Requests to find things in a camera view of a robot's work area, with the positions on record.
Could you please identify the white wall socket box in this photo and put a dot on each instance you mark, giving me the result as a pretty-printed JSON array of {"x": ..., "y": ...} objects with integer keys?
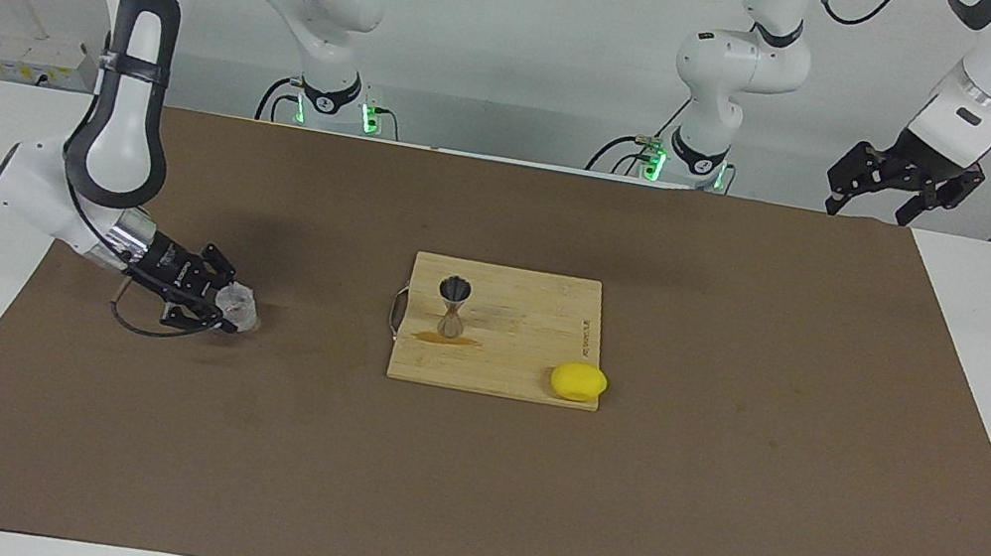
[{"x": 38, "y": 61}]

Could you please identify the wooden cutting board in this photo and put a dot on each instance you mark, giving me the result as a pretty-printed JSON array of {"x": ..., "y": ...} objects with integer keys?
[{"x": 528, "y": 324}]

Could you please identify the brown table mat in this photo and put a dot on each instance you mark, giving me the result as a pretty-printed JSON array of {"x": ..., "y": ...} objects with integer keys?
[{"x": 459, "y": 494}]

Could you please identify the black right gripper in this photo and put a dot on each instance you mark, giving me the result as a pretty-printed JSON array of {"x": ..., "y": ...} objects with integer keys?
[{"x": 179, "y": 273}]

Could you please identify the steel double jigger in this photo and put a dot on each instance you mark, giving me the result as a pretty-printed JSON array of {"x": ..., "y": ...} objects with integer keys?
[{"x": 455, "y": 289}]

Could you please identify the clear plastic cup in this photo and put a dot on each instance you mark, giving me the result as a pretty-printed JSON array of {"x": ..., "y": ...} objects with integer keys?
[{"x": 239, "y": 308}]

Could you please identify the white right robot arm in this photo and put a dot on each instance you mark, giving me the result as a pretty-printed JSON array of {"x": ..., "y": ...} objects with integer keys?
[{"x": 122, "y": 105}]

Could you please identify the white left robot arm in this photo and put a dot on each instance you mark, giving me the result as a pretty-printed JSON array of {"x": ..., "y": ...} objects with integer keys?
[{"x": 743, "y": 63}]

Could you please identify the yellow lemon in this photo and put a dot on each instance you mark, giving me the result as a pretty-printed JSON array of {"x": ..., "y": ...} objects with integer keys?
[{"x": 577, "y": 382}]

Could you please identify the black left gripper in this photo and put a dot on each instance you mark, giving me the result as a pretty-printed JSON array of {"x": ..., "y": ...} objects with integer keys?
[{"x": 928, "y": 161}]

